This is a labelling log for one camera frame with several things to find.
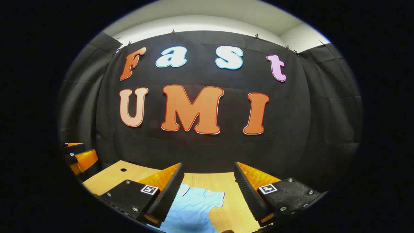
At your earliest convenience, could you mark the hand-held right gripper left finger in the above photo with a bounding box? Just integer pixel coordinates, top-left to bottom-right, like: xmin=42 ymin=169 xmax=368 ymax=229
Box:
xmin=100 ymin=162 xmax=185 ymax=228

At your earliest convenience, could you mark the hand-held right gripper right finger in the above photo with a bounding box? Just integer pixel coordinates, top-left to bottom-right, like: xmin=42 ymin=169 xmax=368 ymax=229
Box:
xmin=234 ymin=161 xmax=328 ymax=228

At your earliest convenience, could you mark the light blue polo T-shirt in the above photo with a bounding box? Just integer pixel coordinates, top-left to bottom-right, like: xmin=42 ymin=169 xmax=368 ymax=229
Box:
xmin=155 ymin=184 xmax=225 ymax=233

